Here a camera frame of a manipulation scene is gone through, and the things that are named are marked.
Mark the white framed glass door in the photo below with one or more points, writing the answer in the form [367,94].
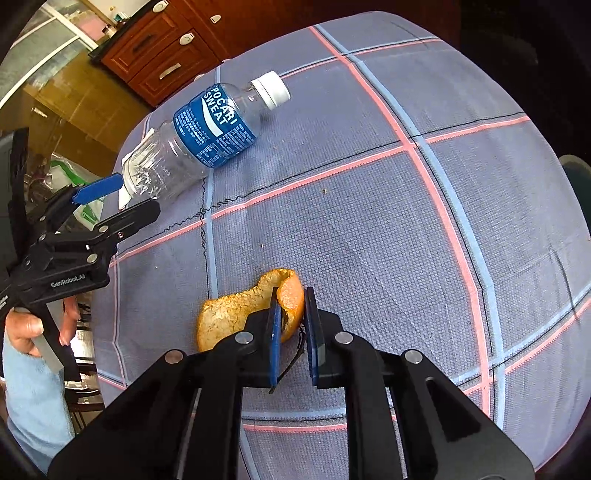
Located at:
[69,25]

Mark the clear plastic bottle blue label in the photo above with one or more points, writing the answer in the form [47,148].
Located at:
[217,124]

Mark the green and white plastic bag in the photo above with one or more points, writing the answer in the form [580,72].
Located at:
[62,167]

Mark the orange peel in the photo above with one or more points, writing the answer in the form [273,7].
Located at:
[221,318]

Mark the person's left forearm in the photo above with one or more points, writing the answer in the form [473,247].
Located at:
[37,406]

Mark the brown wooden cabinet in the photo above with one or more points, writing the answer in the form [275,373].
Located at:
[152,50]

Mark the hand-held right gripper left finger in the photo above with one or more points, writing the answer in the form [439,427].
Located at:
[275,332]

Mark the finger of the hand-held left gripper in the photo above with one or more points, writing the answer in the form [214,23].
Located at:
[99,187]
[134,217]

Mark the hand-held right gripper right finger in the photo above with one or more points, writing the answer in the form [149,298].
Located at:
[312,332]

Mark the purple plaid tablecloth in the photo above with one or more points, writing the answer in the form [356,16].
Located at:
[369,221]

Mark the teal round seat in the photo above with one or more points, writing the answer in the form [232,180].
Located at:
[579,180]

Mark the person's left hand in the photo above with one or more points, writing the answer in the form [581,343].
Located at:
[25,330]

